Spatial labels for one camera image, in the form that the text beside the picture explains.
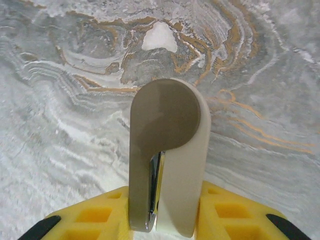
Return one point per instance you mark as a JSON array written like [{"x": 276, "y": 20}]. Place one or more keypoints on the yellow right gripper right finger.
[{"x": 232, "y": 217}]

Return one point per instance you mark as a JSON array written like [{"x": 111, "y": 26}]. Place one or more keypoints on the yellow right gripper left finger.
[{"x": 95, "y": 217}]

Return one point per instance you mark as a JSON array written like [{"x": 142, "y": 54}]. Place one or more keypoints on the beige and brown stapler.
[{"x": 162, "y": 112}]

